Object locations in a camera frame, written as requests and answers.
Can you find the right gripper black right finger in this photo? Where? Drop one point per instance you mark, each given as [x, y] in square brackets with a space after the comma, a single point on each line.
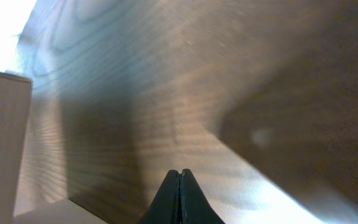
[195, 208]

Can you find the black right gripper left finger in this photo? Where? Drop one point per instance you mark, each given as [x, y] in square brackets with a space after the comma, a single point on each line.
[164, 208]

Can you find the brown cardboard box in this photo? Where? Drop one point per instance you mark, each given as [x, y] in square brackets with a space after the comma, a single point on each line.
[15, 95]

